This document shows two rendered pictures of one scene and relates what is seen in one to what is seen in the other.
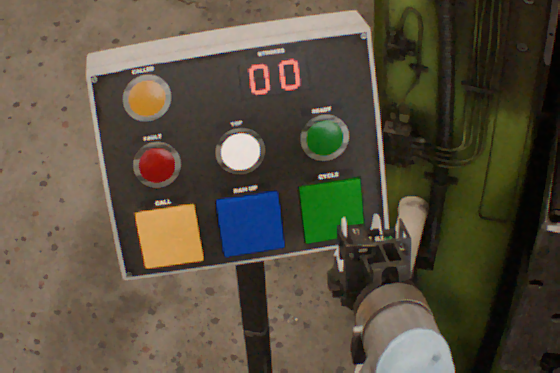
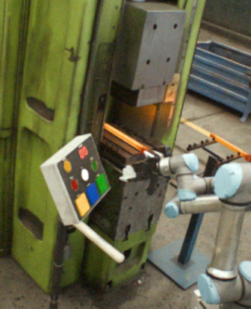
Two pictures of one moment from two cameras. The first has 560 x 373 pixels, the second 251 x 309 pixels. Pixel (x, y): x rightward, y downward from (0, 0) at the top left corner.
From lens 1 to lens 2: 1.57 m
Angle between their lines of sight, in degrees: 54
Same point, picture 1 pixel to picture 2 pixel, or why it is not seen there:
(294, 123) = (89, 163)
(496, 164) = not seen: hidden behind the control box
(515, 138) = not seen: hidden behind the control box
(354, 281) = (146, 170)
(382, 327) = (175, 160)
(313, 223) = (101, 188)
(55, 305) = not seen: outside the picture
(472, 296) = (80, 240)
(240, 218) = (91, 192)
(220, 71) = (75, 154)
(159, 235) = (81, 204)
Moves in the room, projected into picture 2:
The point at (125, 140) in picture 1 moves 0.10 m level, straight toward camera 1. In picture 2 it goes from (67, 180) to (90, 187)
